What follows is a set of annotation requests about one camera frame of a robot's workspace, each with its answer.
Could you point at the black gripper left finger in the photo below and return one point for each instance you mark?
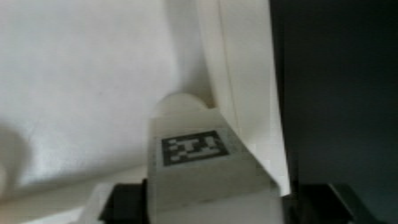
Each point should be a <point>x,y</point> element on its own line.
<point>115,204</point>

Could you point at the white square tabletop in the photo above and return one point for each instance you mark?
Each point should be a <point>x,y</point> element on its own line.
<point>98,56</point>

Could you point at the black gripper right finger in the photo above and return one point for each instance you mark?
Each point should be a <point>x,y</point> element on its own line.
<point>325,204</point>

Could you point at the white table leg with tag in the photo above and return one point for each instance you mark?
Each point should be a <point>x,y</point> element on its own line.
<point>209,187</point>

